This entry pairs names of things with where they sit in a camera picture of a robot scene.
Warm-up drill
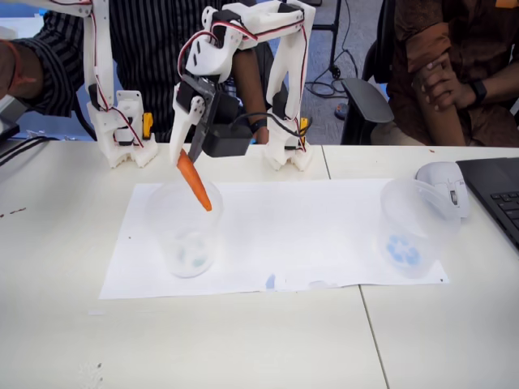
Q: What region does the person in striped shirt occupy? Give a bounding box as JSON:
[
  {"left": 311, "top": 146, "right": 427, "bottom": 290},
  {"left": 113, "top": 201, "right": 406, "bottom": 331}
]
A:
[{"left": 11, "top": 0, "right": 268, "bottom": 143}]

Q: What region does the left hand of brown-shirt person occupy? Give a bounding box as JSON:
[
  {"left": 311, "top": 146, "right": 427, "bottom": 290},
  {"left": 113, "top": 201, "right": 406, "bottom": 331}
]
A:
[{"left": 412, "top": 54, "right": 478, "bottom": 113}]

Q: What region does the dark office chair backrest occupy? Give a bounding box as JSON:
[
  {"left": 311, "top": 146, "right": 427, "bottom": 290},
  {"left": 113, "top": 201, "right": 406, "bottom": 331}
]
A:
[{"left": 255, "top": 40, "right": 281, "bottom": 117}]

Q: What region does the black metal stand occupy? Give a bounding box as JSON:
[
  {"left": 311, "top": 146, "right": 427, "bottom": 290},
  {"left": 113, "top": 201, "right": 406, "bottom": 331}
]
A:
[{"left": 311, "top": 0, "right": 344, "bottom": 78}]

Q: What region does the left forearm of brown-shirt person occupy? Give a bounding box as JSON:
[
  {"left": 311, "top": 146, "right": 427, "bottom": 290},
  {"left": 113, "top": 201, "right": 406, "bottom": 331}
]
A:
[{"left": 484, "top": 60, "right": 519, "bottom": 105}]

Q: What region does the right forearm of brown-shirt person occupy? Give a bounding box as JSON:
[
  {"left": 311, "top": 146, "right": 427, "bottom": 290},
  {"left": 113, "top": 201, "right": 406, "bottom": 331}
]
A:
[{"left": 417, "top": 92, "right": 467, "bottom": 146}]

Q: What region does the clear cup green symbol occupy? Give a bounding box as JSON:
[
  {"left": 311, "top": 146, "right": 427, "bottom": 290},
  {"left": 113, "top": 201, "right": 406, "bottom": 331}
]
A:
[{"left": 144, "top": 182, "right": 224, "bottom": 280}]

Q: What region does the white leader arm with handle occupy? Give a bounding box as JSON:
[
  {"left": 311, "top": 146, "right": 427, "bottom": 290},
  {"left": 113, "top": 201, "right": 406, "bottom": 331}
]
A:
[{"left": 48, "top": 0, "right": 159, "bottom": 169}]

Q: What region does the bare forearm of striped-shirt person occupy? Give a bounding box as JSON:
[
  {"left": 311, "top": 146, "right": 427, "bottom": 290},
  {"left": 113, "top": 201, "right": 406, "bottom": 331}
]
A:
[{"left": 233, "top": 48, "right": 271, "bottom": 145}]

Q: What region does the black wrist band watch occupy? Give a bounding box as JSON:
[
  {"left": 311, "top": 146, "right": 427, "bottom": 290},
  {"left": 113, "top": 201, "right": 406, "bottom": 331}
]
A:
[{"left": 469, "top": 79, "right": 488, "bottom": 105}]

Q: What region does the black webcam cable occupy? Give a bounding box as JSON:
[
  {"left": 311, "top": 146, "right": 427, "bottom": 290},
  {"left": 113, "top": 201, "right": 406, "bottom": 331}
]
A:
[{"left": 233, "top": 112, "right": 303, "bottom": 137}]

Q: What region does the black office chair armrest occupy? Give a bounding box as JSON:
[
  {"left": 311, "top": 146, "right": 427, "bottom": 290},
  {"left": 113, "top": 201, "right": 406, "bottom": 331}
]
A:
[{"left": 340, "top": 77, "right": 395, "bottom": 146}]

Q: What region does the black gripper webcam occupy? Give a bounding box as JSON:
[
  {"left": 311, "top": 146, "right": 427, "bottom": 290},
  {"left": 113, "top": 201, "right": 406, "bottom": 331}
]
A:
[{"left": 202, "top": 91, "right": 252, "bottom": 158}]

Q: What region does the clear cup blue recycling symbol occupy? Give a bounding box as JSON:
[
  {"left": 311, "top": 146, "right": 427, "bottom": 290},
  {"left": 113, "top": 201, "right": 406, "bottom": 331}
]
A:
[{"left": 376, "top": 177, "right": 462, "bottom": 280}]

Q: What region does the white paper sheet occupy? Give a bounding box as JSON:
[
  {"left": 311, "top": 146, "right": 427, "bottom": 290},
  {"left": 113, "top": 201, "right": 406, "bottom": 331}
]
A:
[
  {"left": 277, "top": 177, "right": 450, "bottom": 288},
  {"left": 99, "top": 182, "right": 281, "bottom": 301}
]

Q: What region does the white computer mouse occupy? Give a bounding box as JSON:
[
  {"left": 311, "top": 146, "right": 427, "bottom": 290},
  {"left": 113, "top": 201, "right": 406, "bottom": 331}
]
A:
[{"left": 414, "top": 160, "right": 470, "bottom": 218}]

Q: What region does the black laptop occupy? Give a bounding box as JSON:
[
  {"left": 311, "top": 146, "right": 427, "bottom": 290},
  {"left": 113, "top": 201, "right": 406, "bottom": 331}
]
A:
[{"left": 456, "top": 156, "right": 519, "bottom": 252}]

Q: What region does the orange carrot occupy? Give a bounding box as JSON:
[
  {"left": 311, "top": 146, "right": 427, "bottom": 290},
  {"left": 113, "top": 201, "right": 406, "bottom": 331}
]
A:
[{"left": 177, "top": 149, "right": 213, "bottom": 213}]

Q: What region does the black tablet screen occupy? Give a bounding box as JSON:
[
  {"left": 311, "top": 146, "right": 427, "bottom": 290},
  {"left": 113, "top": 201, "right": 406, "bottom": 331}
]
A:
[{"left": 0, "top": 115, "right": 20, "bottom": 142}]

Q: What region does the person in brown shirt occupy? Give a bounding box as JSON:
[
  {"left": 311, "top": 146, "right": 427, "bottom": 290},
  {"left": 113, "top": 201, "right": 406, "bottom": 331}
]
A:
[{"left": 383, "top": 0, "right": 519, "bottom": 147}]

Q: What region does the right hand of striped-shirt person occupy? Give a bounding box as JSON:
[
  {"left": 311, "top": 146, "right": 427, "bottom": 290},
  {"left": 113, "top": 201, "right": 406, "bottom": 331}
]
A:
[{"left": 0, "top": 38, "right": 18, "bottom": 100}]

